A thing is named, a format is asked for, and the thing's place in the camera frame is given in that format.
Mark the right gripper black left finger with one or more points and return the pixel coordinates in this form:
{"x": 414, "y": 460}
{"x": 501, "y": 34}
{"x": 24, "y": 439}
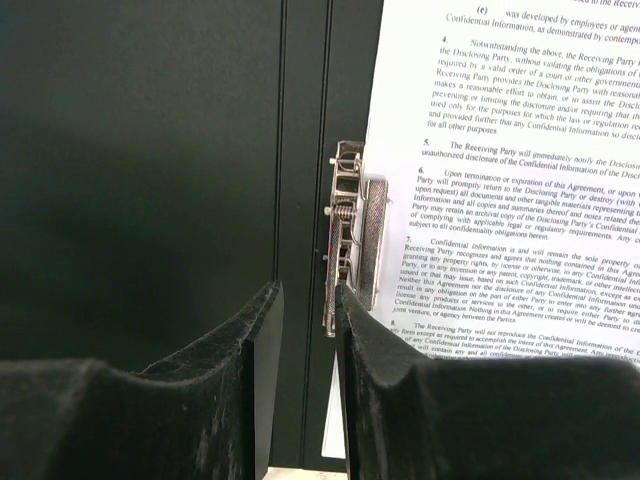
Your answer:
{"x": 204, "y": 412}

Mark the printed paper sheet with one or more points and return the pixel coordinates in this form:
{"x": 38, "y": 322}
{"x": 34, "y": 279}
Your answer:
{"x": 506, "y": 134}

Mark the silver folder clip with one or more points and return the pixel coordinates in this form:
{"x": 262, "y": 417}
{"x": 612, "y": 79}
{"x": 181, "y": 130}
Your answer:
{"x": 356, "y": 212}

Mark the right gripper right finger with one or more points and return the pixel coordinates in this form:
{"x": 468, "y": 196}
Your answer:
{"x": 408, "y": 416}

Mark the grey black file folder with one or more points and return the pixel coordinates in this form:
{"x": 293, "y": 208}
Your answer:
{"x": 160, "y": 162}

